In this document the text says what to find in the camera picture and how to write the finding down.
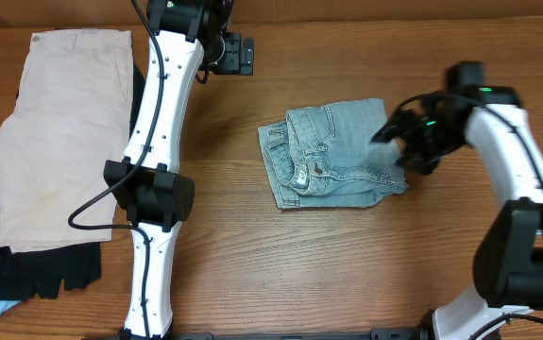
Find brown cardboard backboard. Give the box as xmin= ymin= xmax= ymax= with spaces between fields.
xmin=0 ymin=0 xmax=543 ymax=27

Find beige shorts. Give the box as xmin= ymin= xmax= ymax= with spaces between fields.
xmin=0 ymin=29 xmax=133 ymax=252

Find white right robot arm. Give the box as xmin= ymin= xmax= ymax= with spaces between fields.
xmin=370 ymin=85 xmax=543 ymax=339

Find black garment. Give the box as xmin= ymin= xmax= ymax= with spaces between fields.
xmin=0 ymin=67 xmax=144 ymax=300

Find light blue denim shorts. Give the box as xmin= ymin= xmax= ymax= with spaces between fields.
xmin=258 ymin=98 xmax=407 ymax=210

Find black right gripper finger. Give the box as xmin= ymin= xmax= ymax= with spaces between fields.
xmin=370 ymin=109 xmax=417 ymax=144
xmin=395 ymin=155 xmax=440 ymax=176

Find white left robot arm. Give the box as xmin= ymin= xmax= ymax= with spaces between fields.
xmin=104 ymin=0 xmax=254 ymax=339

